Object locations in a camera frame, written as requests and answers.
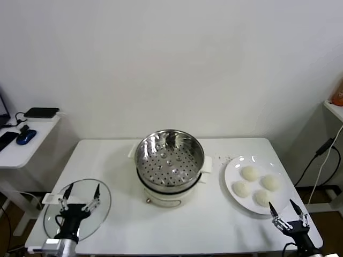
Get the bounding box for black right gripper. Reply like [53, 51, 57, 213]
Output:
[268, 199, 322, 251]

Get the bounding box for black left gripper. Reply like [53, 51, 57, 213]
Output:
[55, 183, 101, 241]

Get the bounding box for white steamed baozi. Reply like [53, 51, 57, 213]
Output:
[260, 175, 281, 192]
[253, 189, 275, 207]
[242, 165, 260, 182]
[232, 180, 252, 198]

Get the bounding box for stainless steel steamer basket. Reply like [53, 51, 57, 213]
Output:
[128, 129, 213, 188]

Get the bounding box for glass pot lid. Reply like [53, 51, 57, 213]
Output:
[42, 178, 112, 241]

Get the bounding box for white round plate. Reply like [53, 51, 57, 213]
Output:
[224, 155, 292, 215]

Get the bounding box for white side table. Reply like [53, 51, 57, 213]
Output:
[0, 115, 62, 237]

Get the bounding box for flat white box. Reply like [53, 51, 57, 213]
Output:
[25, 112, 68, 123]

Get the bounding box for blue computer mouse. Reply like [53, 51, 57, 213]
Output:
[15, 128, 37, 145]

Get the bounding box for white electric pot base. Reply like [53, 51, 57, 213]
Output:
[136, 168, 210, 208]

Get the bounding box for flat black box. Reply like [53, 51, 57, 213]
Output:
[23, 107, 60, 119]

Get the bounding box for black smartphone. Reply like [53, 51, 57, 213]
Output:
[0, 131, 19, 152]

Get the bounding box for white shelf board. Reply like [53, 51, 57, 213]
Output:
[323, 99, 343, 124]

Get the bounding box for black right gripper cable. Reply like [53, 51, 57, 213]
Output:
[283, 241, 297, 257]

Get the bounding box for white desk foot frame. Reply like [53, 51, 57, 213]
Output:
[296, 184, 343, 214]

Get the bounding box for white hanging cable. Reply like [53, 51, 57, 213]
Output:
[308, 131, 343, 206]

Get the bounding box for white cable under table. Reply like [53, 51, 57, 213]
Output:
[18, 190, 43, 212]

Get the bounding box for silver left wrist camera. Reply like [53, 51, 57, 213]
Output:
[44, 237, 63, 254]

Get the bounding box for black cable with adapter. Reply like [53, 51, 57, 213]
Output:
[294, 138, 340, 188]

